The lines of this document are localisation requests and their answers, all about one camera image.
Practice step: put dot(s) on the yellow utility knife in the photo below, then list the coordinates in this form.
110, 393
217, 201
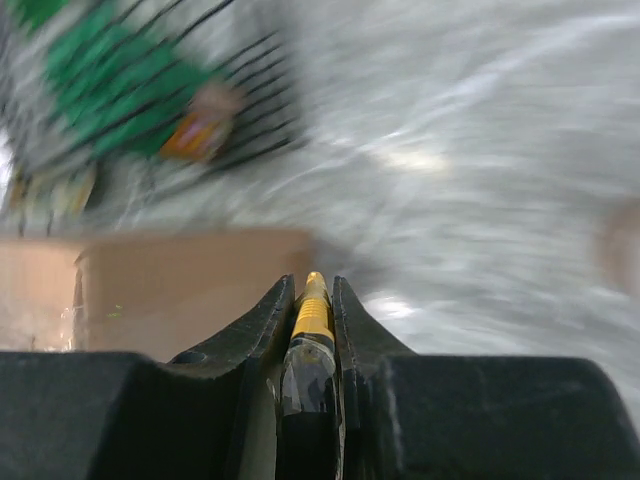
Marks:
308, 378

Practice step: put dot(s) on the brown cardboard express box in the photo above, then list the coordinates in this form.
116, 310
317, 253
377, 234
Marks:
153, 292

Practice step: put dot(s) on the black wire rack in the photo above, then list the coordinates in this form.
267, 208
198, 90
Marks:
255, 50

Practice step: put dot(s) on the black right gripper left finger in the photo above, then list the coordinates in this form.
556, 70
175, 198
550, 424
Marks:
122, 415

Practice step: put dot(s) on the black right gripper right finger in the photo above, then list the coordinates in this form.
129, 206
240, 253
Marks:
412, 416

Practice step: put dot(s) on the green wrapped round package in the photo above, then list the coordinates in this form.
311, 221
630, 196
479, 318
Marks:
136, 77

